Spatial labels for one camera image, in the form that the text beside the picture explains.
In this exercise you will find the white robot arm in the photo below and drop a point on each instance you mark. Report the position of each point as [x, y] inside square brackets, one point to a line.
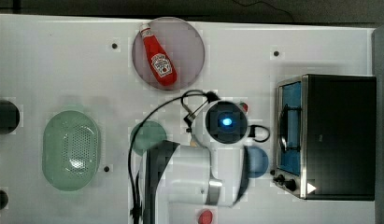
[214, 172]

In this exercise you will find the green plastic strainer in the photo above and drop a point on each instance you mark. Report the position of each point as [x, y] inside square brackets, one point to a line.
[71, 150]

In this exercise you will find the green plastic cup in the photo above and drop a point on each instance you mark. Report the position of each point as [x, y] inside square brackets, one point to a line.
[150, 134]

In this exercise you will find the red plush strawberry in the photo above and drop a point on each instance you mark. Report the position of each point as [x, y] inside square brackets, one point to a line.
[244, 106]

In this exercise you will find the red plush ketchup bottle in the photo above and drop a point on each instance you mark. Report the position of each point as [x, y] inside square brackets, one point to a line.
[160, 64]

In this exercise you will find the grey round plate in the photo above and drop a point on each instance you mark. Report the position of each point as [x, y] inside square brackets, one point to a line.
[184, 46]

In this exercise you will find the blue plastic cup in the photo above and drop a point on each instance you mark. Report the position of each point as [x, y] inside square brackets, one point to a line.
[258, 162]

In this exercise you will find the red plush apple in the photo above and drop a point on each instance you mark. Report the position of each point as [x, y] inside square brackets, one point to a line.
[205, 217]

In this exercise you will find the black toaster oven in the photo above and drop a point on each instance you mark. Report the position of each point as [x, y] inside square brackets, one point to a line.
[326, 127]

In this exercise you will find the black round pan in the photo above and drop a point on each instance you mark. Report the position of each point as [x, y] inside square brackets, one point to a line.
[9, 117]

